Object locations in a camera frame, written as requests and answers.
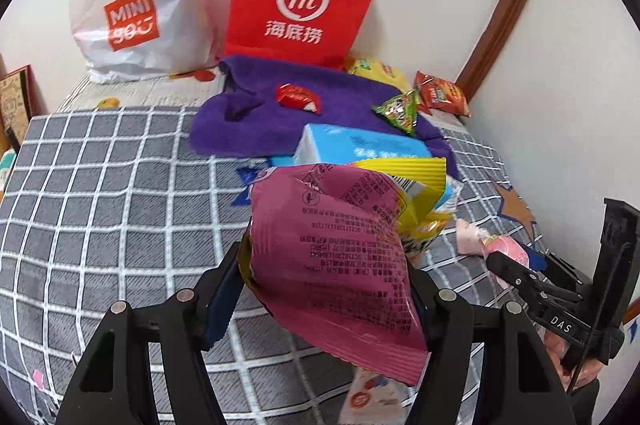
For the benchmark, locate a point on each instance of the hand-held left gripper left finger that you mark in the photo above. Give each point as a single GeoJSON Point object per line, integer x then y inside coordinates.
{"type": "Point", "coordinates": [225, 305]}

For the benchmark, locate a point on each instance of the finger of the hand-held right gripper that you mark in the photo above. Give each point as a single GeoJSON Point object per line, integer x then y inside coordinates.
{"type": "Point", "coordinates": [560, 272]}
{"type": "Point", "coordinates": [510, 272]}

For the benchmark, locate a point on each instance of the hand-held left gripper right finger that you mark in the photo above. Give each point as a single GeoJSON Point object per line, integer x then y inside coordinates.
{"type": "Point", "coordinates": [435, 320]}

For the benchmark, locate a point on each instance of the pink peach snack packet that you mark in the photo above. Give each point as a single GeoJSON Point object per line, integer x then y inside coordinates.
{"type": "Point", "coordinates": [492, 247]}

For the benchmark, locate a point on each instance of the magenta and yellow snack packet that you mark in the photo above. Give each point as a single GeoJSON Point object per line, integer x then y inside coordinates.
{"type": "Point", "coordinates": [340, 265]}

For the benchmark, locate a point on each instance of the green triangular snack packet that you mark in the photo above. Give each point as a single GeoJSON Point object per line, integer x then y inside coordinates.
{"type": "Point", "coordinates": [400, 112]}

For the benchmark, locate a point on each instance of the red snack packet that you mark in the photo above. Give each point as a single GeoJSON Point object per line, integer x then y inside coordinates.
{"type": "Point", "coordinates": [295, 96]}

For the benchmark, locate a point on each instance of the person's right hand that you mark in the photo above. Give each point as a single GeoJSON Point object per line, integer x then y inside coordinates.
{"type": "Point", "coordinates": [554, 350]}

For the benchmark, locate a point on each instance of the yellow triangular snack packet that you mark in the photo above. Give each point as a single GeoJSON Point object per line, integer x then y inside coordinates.
{"type": "Point", "coordinates": [425, 215]}

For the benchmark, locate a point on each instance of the pink stick snack packet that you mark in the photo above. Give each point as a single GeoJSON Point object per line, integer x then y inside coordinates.
{"type": "Point", "coordinates": [370, 400]}

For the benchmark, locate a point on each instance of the grey checkered blanket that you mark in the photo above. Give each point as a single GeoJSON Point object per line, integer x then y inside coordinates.
{"type": "Point", "coordinates": [125, 205]}

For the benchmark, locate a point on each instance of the purple towel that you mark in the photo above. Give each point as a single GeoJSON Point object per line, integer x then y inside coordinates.
{"type": "Point", "coordinates": [250, 125]}

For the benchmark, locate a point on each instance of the orange chip bag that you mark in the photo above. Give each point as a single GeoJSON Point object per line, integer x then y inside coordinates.
{"type": "Point", "coordinates": [442, 97]}

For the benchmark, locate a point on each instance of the blue tissue box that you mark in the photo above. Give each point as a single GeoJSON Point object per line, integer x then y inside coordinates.
{"type": "Point", "coordinates": [360, 142]}

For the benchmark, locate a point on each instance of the yellow chip bag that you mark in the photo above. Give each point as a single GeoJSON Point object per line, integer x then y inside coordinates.
{"type": "Point", "coordinates": [375, 70]}

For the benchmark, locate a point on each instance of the white and green carton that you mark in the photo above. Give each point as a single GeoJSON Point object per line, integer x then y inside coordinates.
{"type": "Point", "coordinates": [4, 167]}

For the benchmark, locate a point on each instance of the wooden picture frame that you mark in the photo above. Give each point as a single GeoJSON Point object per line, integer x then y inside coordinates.
{"type": "Point", "coordinates": [15, 100]}

